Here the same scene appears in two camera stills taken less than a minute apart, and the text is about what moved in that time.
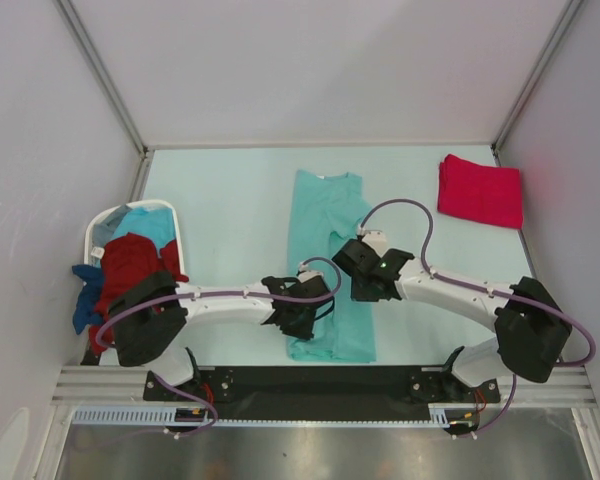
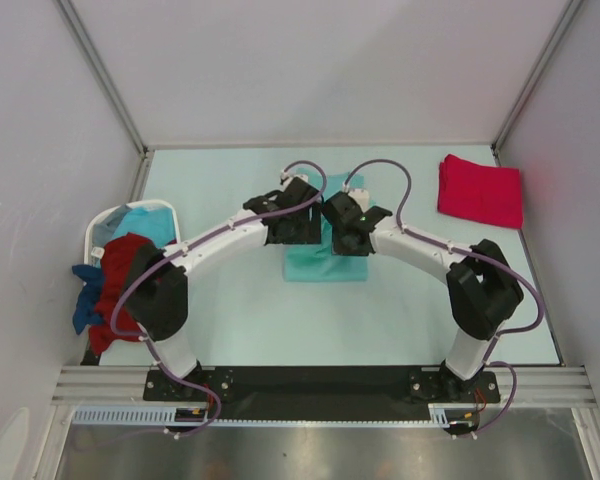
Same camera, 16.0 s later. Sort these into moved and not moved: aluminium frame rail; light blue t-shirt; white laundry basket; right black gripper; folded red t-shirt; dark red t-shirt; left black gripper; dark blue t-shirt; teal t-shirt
Moved: right black gripper; left black gripper; teal t-shirt
Not moved: aluminium frame rail; white laundry basket; folded red t-shirt; dark blue t-shirt; dark red t-shirt; light blue t-shirt
